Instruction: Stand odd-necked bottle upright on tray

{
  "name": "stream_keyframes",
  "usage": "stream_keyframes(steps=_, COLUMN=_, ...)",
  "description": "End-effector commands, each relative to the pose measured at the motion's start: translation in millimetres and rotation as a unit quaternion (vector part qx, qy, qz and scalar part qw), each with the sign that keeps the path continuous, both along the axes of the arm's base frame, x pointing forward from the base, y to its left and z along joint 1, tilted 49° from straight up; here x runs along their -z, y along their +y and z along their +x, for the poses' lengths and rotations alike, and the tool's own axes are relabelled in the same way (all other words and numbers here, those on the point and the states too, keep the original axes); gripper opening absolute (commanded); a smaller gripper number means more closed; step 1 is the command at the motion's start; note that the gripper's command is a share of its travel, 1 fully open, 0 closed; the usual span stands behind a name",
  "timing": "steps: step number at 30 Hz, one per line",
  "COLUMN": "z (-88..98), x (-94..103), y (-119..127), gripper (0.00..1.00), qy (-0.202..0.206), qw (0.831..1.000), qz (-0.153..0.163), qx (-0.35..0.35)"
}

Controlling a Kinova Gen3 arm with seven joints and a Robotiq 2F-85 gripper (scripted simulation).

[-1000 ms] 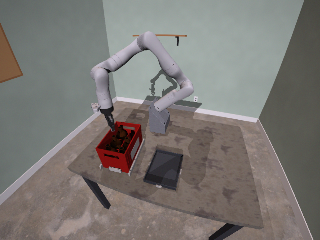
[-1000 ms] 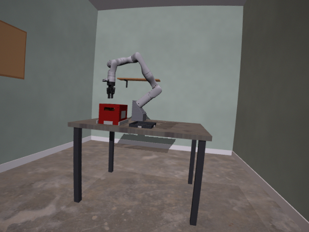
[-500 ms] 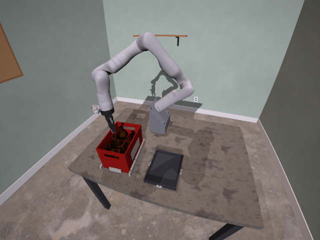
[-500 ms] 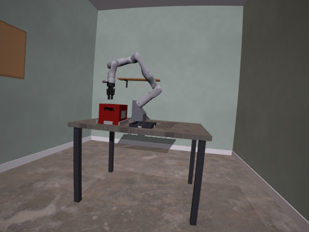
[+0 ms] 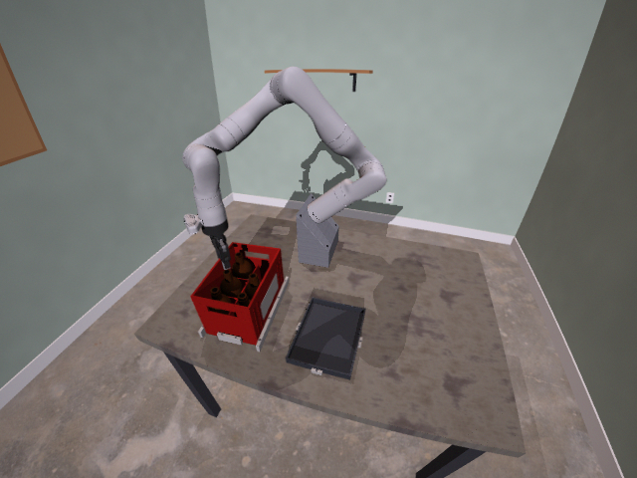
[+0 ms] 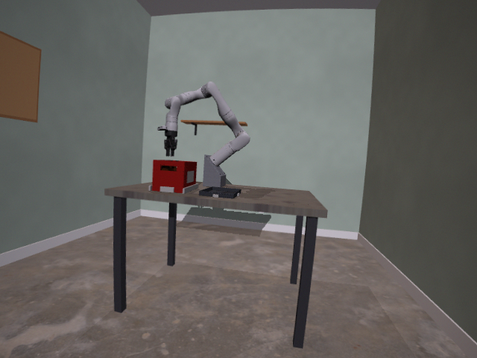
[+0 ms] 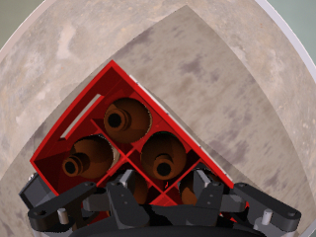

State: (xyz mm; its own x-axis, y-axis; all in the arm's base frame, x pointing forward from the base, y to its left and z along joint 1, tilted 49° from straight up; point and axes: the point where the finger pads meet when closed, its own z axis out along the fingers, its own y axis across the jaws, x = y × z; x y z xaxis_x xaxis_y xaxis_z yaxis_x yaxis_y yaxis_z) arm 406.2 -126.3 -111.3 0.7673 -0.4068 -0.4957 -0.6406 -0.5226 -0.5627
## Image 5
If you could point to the brown glass bottle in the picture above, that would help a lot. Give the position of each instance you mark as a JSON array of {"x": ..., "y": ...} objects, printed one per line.
[
  {"x": 243, "y": 300},
  {"x": 253, "y": 286},
  {"x": 230, "y": 286},
  {"x": 241, "y": 268},
  {"x": 216, "y": 295}
]

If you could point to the red bottle crate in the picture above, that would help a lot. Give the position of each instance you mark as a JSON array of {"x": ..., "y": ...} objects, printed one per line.
[{"x": 250, "y": 320}]

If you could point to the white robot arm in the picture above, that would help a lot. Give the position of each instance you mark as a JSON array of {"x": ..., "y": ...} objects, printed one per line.
[{"x": 291, "y": 85}]

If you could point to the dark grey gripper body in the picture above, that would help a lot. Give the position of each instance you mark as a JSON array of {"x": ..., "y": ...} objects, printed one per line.
[{"x": 216, "y": 231}]

